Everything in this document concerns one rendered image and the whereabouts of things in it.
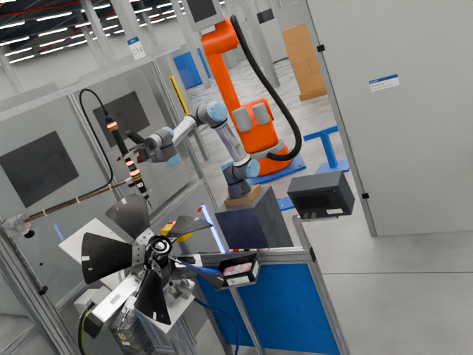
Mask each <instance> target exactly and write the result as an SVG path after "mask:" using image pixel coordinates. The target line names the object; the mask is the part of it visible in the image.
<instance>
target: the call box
mask: <svg viewBox="0 0 473 355"><path fill-rule="evenodd" d="M173 225H174V224H167V225H166V226H165V227H164V228H163V229H161V230H160V232H161V234H162V235H165V236H166V235H167V233H168V232H169V231H170V229H171V228H172V226H173ZM192 233H193V232H190V233H188V234H185V235H182V236H180V237H178V239H177V240H176V241H175V242H184V241H185V240H186V239H187V238H188V237H189V236H190V235H191V234H192Z"/></svg>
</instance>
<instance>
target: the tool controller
mask: <svg viewBox="0 0 473 355"><path fill-rule="evenodd" d="M287 194H288V195H289V198H290V200H291V201H292V203H293V205H294V207H295V208H296V210H297V212H298V214H299V216H300V217H301V219H311V218H326V217H334V216H349V215H352V212H353V206H354V203H355V197H354V196H353V193H352V191H351V189H350V186H349V184H348V182H347V180H346V177H345V175H344V174H343V171H342V170H338V171H333V172H328V173H319V174H314V175H305V176H300V177H293V178H292V179H291V183H290V185H289V188H288V190H287Z"/></svg>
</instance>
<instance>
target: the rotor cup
mask: <svg viewBox="0 0 473 355"><path fill-rule="evenodd" d="M159 243H162V244H163V245H162V246H161V247H160V246H158V244H159ZM147 247H148V249H147ZM146 249H147V250H146ZM171 251H172V242H171V241H170V239H169V238H168V237H166V236H165V235H153V236H152V237H151V238H150V239H149V240H148V242H147V245H146V247H145V254H144V263H141V265H142V266H143V267H144V268H145V269H147V270H149V271H151V259H154V260H155V261H156V263H157V264H158V265H159V266H160V270H163V269H164V268H165V267H166V265H167V264H168V256H169V255H170V252H171ZM159 256H160V258H159V260H158V257H159Z"/></svg>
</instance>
